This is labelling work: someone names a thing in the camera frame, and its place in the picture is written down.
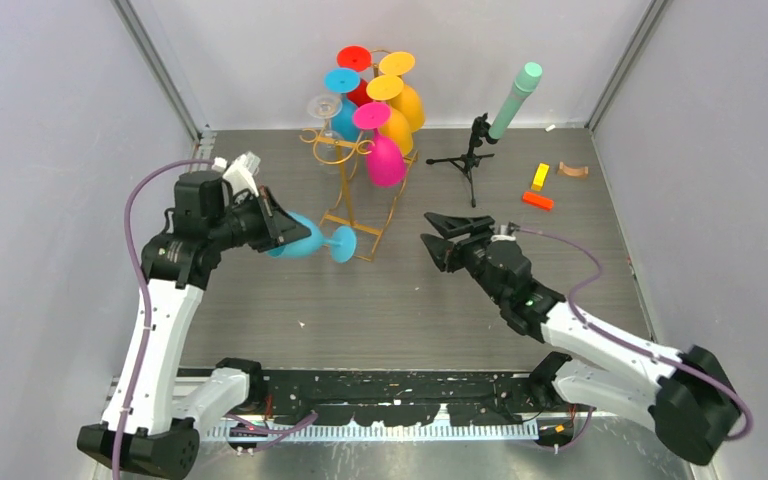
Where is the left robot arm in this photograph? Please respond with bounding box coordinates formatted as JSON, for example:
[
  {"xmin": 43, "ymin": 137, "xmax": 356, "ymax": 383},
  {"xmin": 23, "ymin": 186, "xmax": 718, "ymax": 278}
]
[{"xmin": 76, "ymin": 167, "xmax": 312, "ymax": 479}]

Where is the yellow wine glass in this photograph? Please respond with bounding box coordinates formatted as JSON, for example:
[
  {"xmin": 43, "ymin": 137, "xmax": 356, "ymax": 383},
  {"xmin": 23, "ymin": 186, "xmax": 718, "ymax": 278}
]
[
  {"xmin": 366, "ymin": 74, "xmax": 414, "ymax": 156},
  {"xmin": 379, "ymin": 51, "xmax": 426, "ymax": 132}
]

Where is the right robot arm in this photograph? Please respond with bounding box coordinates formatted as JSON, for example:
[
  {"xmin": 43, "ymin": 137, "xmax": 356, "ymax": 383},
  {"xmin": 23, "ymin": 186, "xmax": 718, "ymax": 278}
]
[{"xmin": 421, "ymin": 212, "xmax": 754, "ymax": 466}]

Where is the gold wire glass rack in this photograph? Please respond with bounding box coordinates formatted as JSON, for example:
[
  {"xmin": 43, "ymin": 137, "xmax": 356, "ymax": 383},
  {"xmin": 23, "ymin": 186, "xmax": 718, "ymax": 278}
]
[{"xmin": 300, "ymin": 48, "xmax": 420, "ymax": 263}]

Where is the pink wine glass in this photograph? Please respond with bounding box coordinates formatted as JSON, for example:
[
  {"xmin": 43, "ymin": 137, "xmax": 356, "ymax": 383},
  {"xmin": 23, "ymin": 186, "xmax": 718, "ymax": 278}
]
[{"xmin": 352, "ymin": 101, "xmax": 406, "ymax": 188}]

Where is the wooden arch block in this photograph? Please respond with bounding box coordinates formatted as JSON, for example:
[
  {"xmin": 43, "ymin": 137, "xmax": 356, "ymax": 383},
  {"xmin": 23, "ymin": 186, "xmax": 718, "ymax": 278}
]
[{"xmin": 557, "ymin": 162, "xmax": 589, "ymax": 178}]

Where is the blue wine glass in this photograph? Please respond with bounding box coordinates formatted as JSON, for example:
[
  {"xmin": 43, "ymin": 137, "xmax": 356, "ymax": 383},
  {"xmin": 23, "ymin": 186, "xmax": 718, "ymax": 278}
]
[
  {"xmin": 324, "ymin": 67, "xmax": 361, "ymax": 142},
  {"xmin": 266, "ymin": 212, "xmax": 357, "ymax": 263}
]

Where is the orange block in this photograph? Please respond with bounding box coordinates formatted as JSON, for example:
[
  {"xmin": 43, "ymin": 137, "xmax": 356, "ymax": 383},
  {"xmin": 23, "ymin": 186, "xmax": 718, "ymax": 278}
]
[{"xmin": 521, "ymin": 191, "xmax": 555, "ymax": 211}]

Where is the black tripod stand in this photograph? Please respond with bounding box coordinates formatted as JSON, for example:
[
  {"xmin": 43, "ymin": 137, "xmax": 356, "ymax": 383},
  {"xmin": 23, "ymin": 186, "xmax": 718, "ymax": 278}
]
[{"xmin": 425, "ymin": 113, "xmax": 498, "ymax": 208}]

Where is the mint green microphone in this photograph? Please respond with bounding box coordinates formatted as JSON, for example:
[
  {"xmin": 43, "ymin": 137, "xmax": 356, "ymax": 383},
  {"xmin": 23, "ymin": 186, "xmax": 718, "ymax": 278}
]
[{"xmin": 487, "ymin": 62, "xmax": 543, "ymax": 143}]

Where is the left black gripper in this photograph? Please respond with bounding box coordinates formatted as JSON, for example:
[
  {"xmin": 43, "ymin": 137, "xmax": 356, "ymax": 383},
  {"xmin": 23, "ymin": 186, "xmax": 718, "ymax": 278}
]
[{"xmin": 210, "ymin": 185, "xmax": 310, "ymax": 253}]

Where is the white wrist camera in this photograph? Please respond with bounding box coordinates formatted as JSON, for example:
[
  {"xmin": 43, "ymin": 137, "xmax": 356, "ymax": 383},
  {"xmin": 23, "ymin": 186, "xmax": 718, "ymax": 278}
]
[
  {"xmin": 491, "ymin": 223, "xmax": 520, "ymax": 242},
  {"xmin": 212, "ymin": 151, "xmax": 261, "ymax": 197}
]

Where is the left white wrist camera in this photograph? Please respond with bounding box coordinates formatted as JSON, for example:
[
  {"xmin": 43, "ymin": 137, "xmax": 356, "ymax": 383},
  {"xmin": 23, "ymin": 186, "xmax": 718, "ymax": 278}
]
[{"xmin": 212, "ymin": 151, "xmax": 261, "ymax": 197}]

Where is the yellow block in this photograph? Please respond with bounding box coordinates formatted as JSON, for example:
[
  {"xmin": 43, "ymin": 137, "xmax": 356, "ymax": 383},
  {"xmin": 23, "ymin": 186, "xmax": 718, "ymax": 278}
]
[{"xmin": 531, "ymin": 163, "xmax": 550, "ymax": 191}]

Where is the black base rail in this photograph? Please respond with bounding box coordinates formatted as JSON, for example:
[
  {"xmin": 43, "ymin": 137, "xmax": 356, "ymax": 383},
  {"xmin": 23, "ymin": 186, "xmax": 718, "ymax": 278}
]
[{"xmin": 203, "ymin": 367, "xmax": 597, "ymax": 429}]

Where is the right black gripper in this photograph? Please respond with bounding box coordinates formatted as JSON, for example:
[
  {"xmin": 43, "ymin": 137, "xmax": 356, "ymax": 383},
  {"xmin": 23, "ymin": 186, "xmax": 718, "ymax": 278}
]
[{"xmin": 421, "ymin": 213, "xmax": 507, "ymax": 306}]

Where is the red wine glass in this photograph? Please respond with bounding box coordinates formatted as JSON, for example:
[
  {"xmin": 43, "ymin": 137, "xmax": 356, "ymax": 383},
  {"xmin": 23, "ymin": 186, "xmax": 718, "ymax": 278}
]
[{"xmin": 336, "ymin": 45, "xmax": 372, "ymax": 107}]

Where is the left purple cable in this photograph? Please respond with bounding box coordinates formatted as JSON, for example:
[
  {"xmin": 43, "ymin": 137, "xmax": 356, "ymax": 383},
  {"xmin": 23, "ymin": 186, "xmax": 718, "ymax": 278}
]
[{"xmin": 110, "ymin": 158, "xmax": 216, "ymax": 480}]

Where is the rear clear wine glass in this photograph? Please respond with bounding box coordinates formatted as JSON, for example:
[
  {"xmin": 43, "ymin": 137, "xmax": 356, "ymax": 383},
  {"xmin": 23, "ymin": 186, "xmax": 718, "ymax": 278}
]
[{"xmin": 307, "ymin": 93, "xmax": 343, "ymax": 175}]

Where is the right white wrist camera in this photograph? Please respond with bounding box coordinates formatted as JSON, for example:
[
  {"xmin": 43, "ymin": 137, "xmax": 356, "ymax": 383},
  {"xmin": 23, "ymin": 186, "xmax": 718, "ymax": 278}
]
[{"xmin": 491, "ymin": 223, "xmax": 520, "ymax": 242}]

